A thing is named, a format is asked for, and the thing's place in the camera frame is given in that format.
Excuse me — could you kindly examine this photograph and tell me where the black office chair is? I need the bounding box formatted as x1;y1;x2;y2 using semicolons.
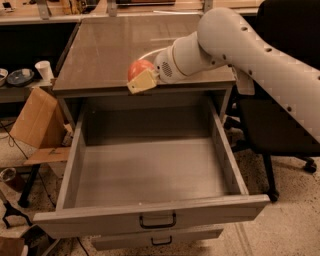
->
225;0;320;203

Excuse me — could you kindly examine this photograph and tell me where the brown cardboard box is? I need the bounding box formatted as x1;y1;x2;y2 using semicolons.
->
10;87;70;165

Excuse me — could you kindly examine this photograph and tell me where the black top drawer handle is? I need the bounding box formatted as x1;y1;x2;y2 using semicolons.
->
139;213;177;229

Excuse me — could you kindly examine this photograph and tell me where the black lower drawer handle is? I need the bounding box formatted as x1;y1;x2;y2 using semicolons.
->
151;236;173;246

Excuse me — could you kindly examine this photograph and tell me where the red apple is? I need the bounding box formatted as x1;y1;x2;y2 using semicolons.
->
127;59;154;81

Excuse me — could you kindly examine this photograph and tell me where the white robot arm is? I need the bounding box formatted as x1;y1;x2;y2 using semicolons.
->
127;8;320;141

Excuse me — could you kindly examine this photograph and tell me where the white paper cup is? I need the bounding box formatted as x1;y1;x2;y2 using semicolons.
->
35;60;54;81

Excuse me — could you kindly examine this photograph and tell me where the small white bowl at left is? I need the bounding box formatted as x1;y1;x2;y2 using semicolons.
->
0;68;8;87

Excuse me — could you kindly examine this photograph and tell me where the dark round dish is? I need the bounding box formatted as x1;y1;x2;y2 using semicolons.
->
6;68;34;87

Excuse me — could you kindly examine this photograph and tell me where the open grey top drawer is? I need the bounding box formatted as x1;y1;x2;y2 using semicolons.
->
32;96;270;239

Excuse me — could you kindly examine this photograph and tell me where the black drawer handle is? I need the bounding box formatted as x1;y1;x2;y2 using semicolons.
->
151;236;173;246
139;213;177;229

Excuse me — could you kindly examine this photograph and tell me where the low side shelf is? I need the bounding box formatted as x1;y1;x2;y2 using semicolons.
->
0;80;53;103

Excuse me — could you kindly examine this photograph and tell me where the wooden desk at back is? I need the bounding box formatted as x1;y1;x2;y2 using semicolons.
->
0;0;264;25

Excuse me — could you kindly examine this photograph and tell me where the grey drawer cabinet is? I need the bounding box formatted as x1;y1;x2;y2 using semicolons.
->
54;15;234;144

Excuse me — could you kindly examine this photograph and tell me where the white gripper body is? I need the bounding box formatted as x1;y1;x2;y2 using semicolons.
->
154;46;184;84

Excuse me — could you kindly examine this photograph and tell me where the grey lower drawer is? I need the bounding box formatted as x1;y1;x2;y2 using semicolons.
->
92;225;223;251

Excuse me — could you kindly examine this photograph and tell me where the black stool leg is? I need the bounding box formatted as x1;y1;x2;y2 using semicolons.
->
18;164;40;208

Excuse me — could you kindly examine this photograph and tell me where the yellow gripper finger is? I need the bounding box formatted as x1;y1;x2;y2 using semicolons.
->
127;69;159;94

